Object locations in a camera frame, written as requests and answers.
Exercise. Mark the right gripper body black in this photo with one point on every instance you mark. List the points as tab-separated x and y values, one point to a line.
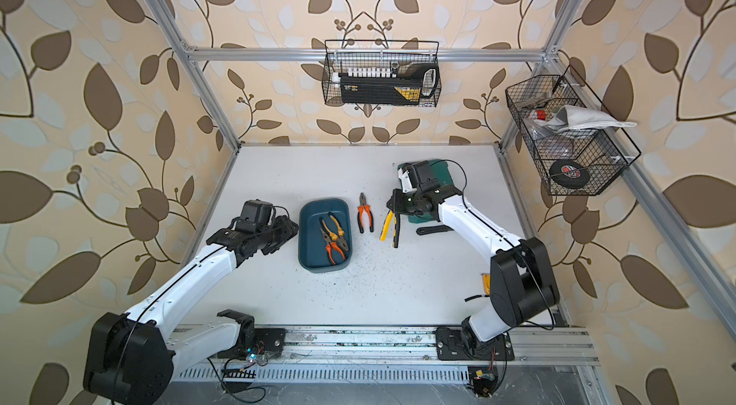
407	202

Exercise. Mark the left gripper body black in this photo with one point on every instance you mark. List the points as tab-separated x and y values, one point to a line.
281	233

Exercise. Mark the yellow black combination pliers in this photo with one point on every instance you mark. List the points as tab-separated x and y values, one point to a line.
391	229

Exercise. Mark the orange handled pliers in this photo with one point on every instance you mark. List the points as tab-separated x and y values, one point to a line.
365	216

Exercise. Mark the teal plastic storage box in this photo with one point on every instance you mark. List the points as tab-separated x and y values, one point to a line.
312	254

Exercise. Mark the orange long nose pliers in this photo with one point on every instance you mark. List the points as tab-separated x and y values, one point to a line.
336	246

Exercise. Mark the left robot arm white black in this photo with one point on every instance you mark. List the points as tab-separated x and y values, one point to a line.
133	356

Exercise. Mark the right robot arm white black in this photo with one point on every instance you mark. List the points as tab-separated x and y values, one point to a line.
522	281

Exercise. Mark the black yellow tool box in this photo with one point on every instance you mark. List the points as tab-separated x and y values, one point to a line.
420	86

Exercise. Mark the green tool case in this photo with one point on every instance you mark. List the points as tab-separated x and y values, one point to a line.
440	168

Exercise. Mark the yellow tape measure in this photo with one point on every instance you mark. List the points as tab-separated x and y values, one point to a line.
486	280

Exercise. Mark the black red wheel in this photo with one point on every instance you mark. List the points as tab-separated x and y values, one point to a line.
569	174

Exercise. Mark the grey cloth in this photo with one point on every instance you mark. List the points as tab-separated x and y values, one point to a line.
576	118

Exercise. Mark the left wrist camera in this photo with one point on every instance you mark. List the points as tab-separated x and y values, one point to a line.
255	217

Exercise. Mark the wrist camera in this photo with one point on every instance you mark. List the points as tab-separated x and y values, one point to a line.
418	178
255	217

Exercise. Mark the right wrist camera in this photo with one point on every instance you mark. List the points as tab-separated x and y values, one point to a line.
418	178

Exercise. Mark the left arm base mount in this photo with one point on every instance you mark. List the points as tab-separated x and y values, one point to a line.
257	344

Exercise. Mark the back wire basket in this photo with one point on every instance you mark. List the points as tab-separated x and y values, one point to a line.
347	55

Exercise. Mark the wire basket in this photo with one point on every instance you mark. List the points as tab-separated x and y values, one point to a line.
347	55
606	153

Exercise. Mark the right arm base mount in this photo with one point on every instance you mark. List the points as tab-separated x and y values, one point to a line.
459	344

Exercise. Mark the right wire basket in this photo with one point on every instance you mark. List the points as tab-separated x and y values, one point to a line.
606	153

